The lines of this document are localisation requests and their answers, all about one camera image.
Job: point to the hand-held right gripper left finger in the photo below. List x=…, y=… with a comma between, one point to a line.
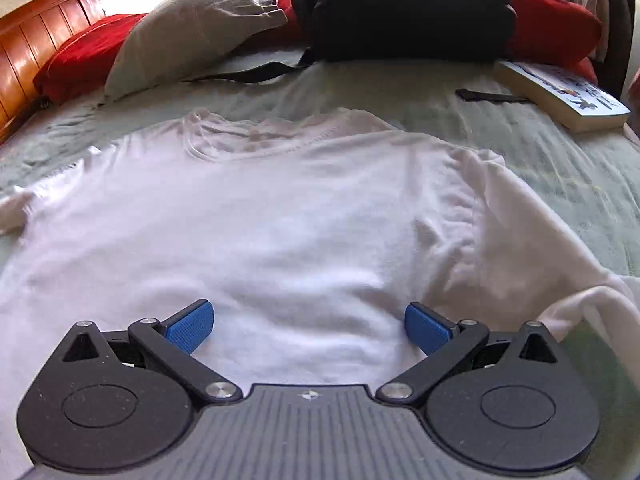
x=192, y=327

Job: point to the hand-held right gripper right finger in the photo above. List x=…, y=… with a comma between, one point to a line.
x=425, y=330

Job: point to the white t-shirt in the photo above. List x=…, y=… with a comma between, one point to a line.
x=300, y=220

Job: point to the green checked bed blanket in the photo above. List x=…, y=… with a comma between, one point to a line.
x=575, y=170

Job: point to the paperback book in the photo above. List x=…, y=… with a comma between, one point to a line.
x=565, y=95

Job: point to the red folded blanket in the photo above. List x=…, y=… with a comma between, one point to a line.
x=85, y=55

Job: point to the grey-green pillow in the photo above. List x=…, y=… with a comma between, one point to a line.
x=200, y=25

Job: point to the black backpack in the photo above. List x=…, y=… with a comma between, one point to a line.
x=400, y=10

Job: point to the wooden headboard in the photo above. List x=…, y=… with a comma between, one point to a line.
x=30, y=50

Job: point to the red cushion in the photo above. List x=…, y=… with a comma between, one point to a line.
x=545, y=20

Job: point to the dark jacket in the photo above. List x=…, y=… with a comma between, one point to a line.
x=617, y=35

